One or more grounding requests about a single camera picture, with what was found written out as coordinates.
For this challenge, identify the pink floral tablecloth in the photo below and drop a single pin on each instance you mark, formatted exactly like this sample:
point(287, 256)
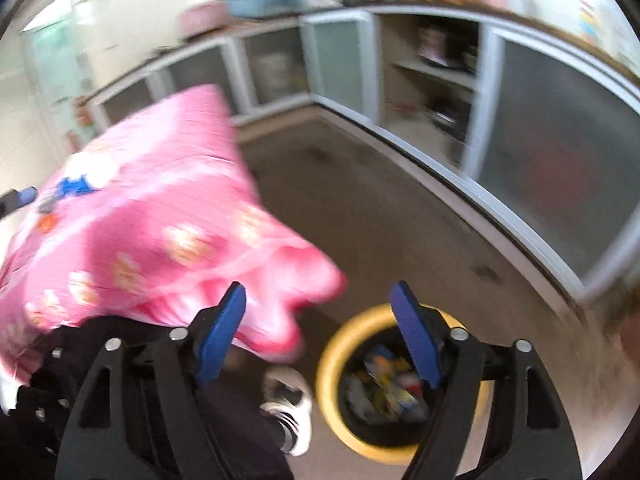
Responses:
point(176, 218)

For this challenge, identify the floral glass door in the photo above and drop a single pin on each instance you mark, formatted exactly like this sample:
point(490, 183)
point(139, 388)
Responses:
point(63, 77)

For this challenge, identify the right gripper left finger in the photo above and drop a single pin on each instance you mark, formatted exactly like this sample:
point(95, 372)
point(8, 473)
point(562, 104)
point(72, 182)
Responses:
point(137, 415)

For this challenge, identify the white black sneaker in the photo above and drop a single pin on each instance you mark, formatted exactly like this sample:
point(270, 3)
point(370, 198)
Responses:
point(288, 402)

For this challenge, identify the blue plastic basin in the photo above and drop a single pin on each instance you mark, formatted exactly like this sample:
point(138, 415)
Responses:
point(257, 10)

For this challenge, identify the blue glove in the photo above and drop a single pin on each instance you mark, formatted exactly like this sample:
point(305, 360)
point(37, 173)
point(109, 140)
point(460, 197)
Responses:
point(76, 186)

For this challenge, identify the kitchen counter cabinet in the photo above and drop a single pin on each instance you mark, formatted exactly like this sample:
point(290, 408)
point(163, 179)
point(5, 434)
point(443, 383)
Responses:
point(536, 129)

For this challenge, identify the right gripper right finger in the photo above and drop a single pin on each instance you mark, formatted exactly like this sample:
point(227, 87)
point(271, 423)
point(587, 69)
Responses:
point(495, 411)

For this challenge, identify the yellow rimmed trash bin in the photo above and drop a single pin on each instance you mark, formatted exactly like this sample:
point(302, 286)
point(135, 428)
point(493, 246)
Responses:
point(368, 389)

